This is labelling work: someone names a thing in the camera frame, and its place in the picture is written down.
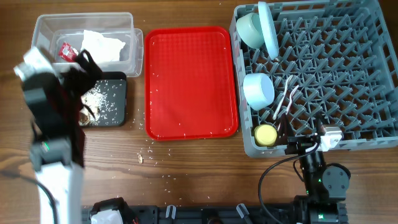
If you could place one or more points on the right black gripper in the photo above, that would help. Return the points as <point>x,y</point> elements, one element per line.
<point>300,147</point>

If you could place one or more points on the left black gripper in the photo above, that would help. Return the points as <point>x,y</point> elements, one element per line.
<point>86,78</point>

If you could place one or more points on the pink plastic fork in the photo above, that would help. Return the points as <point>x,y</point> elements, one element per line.
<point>290,102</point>

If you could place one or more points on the rice and food scraps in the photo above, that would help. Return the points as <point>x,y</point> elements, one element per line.
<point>96,102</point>

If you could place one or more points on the yellow cup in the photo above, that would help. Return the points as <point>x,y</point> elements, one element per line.
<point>265,135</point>

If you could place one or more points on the white plastic spoon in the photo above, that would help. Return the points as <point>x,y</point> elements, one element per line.
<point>276,112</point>

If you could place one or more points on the light blue bowl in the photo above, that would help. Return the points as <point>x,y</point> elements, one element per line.
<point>258,90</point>

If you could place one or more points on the light blue plate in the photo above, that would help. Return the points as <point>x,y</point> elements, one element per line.
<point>268,29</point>

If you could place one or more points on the green bowl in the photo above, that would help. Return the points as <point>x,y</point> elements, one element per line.
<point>249,30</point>

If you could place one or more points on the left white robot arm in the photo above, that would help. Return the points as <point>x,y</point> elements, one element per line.
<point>57,149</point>

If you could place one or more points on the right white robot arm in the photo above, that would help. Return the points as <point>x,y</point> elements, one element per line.
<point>325,184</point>

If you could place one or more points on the black food waste tray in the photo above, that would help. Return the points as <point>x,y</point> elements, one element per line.
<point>115,102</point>

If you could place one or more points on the clear plastic waste bin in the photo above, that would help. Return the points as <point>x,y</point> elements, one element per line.
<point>52,30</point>

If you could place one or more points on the grey dishwasher rack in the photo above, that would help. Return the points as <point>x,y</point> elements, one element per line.
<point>341,55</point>

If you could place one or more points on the red sauce packet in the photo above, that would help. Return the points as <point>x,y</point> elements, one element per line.
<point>67,52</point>

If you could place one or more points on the crumpled white napkin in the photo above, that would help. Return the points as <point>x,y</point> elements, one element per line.
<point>102,49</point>

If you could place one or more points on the red serving tray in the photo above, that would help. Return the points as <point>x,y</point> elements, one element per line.
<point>189,84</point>

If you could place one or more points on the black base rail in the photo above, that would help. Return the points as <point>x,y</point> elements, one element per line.
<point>231,215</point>

